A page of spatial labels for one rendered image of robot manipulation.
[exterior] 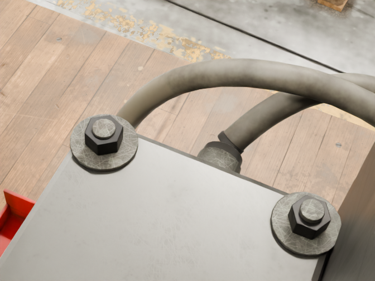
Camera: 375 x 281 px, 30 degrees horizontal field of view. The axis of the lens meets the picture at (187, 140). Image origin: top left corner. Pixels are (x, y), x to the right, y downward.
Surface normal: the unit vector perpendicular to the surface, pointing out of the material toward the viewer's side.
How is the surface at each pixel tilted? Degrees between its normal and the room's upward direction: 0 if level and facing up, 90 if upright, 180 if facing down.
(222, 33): 0
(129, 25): 0
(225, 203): 0
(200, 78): 68
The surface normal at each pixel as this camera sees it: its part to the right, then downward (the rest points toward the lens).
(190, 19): 0.08, -0.57
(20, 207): -0.39, 0.74
